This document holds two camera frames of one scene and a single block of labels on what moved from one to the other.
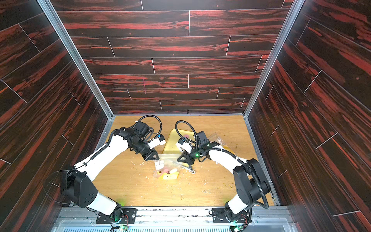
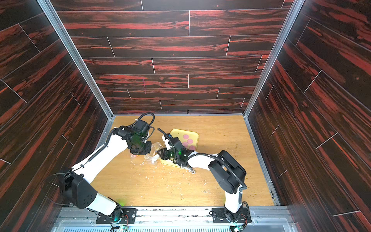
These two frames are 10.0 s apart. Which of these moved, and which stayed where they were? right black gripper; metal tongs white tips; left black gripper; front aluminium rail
Moved: right black gripper
Stayed: left black gripper; metal tongs white tips; front aluminium rail
